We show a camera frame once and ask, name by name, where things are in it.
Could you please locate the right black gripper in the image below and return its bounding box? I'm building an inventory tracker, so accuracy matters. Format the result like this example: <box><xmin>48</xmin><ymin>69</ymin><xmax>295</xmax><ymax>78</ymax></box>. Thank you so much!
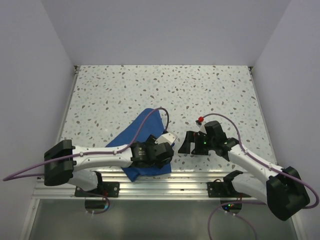
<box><xmin>178</xmin><ymin>130</ymin><xmax>216</xmax><ymax>156</ymax></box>

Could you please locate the blue surgical drape cloth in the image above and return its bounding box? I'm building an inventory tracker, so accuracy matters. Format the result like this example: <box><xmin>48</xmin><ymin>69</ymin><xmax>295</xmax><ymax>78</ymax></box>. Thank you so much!
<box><xmin>106</xmin><ymin>108</ymin><xmax>172</xmax><ymax>182</ymax></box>

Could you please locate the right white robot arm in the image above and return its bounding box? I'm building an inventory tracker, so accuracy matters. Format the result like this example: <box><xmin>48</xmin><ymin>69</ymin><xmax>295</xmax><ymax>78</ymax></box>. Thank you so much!
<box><xmin>178</xmin><ymin>121</ymin><xmax>310</xmax><ymax>221</ymax></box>

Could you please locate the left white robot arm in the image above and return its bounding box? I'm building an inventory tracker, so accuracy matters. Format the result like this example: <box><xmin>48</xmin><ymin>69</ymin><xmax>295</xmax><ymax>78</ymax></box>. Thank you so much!
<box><xmin>44</xmin><ymin>131</ymin><xmax>177</xmax><ymax>197</ymax></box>

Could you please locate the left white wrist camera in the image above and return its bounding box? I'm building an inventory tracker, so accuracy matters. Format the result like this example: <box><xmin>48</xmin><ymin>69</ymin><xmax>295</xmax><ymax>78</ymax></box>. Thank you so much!
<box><xmin>155</xmin><ymin>132</ymin><xmax>178</xmax><ymax>146</ymax></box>

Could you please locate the aluminium frame rail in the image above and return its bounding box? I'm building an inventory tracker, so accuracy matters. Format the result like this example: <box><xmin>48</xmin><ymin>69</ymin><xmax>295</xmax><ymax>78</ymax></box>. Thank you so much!
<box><xmin>33</xmin><ymin>172</ymin><xmax>296</xmax><ymax>201</ymax></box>

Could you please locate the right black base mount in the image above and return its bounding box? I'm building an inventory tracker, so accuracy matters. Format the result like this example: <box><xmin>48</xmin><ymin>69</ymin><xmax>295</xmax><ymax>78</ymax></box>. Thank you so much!
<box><xmin>206</xmin><ymin>179</ymin><xmax>242</xmax><ymax>198</ymax></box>

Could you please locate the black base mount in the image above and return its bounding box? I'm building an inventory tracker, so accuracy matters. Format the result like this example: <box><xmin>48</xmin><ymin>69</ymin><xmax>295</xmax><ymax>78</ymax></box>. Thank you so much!
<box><xmin>206</xmin><ymin>179</ymin><xmax>242</xmax><ymax>198</ymax></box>
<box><xmin>74</xmin><ymin>181</ymin><xmax>120</xmax><ymax>198</ymax></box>

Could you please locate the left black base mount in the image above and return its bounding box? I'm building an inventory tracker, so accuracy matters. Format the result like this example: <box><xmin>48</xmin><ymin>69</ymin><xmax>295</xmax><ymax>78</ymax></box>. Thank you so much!
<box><xmin>74</xmin><ymin>181</ymin><xmax>120</xmax><ymax>198</ymax></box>

